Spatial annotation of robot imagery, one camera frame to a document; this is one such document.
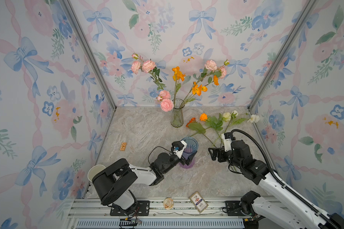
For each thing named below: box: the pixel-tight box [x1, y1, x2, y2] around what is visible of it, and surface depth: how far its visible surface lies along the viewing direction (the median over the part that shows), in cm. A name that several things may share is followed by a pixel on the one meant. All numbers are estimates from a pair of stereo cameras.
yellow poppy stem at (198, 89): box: [183, 74, 220, 105], surface depth 81 cm
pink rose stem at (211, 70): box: [186, 59, 230, 101], surface depth 87 cm
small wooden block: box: [119, 142, 127, 151], surface depth 99 cm
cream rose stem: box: [222, 110, 239, 134], surface depth 112 cm
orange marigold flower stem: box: [185, 117, 212, 137], surface depth 107 cm
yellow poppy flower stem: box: [172, 66, 186, 107], surface depth 85 cm
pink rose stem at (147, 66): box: [130, 53, 167, 91], surface depth 78 cm
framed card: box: [189, 191, 209, 213], surface depth 76 cm
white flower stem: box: [232, 114, 260, 125], surface depth 112 cm
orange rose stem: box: [199, 113, 224, 136], surface depth 112 cm
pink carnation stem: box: [155, 89, 174, 113], surface depth 79 cm
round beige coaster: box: [162, 197, 174, 210], surface depth 78 cm
